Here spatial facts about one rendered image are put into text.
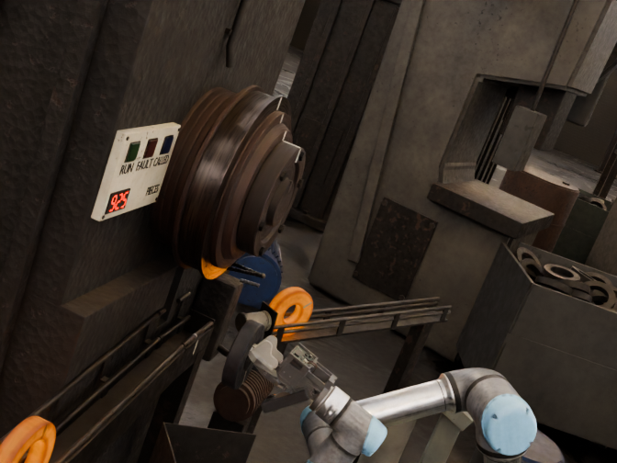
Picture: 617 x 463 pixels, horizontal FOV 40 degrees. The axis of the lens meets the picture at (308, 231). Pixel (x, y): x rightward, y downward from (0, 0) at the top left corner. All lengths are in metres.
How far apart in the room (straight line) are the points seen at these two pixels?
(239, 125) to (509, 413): 0.85
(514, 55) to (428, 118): 0.55
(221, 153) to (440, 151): 2.88
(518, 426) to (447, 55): 3.00
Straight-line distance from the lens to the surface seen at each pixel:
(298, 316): 2.58
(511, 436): 1.94
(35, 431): 1.55
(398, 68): 4.71
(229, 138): 1.86
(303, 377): 1.86
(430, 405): 2.02
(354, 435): 1.85
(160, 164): 1.84
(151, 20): 1.61
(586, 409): 4.28
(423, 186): 4.67
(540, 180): 6.69
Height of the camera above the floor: 1.61
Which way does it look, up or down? 15 degrees down
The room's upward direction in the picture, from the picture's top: 21 degrees clockwise
